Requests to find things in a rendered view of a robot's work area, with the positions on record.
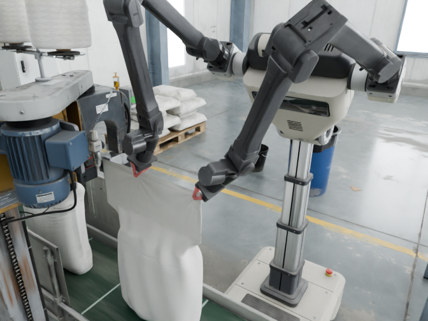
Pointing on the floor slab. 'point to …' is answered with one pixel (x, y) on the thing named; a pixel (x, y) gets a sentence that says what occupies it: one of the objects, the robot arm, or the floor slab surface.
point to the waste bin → (321, 164)
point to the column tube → (7, 280)
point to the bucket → (261, 158)
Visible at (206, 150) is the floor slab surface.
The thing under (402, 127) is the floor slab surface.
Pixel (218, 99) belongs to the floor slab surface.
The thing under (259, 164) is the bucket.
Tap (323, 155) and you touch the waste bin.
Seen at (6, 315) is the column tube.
